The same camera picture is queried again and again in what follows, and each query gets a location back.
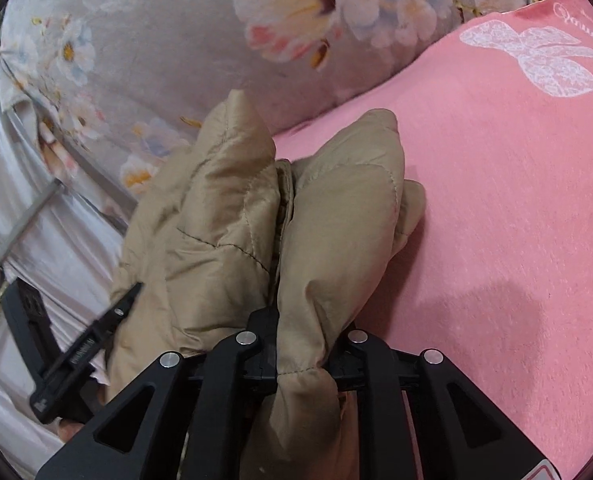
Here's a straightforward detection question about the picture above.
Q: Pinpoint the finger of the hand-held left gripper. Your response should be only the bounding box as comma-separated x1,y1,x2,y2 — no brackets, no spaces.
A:
94,282,144,348

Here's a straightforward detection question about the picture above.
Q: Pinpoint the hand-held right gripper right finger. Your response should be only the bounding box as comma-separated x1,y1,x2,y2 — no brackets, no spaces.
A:
326,330,544,480

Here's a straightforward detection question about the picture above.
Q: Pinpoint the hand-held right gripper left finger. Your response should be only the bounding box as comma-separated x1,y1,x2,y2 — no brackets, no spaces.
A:
35,307,281,480

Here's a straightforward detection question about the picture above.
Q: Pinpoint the beige puffer jacket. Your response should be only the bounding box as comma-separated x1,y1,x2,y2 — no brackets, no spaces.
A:
104,89,427,480

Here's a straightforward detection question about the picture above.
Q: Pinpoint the person's left hand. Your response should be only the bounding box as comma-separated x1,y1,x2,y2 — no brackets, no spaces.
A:
57,417,94,443

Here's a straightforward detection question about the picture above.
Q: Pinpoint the silver white curtain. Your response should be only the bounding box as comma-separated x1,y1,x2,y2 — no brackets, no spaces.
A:
0,57,130,466

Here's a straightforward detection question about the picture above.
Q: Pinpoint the grey metal bar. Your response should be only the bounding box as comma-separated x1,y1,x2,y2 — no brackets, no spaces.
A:
0,179,68,267

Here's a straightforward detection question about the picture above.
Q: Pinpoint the pink bow print blanket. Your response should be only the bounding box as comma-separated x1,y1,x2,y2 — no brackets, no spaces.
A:
271,0,593,480

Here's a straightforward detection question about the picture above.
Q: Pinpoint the grey floral blanket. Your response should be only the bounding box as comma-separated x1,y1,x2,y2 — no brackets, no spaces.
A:
0,0,582,226

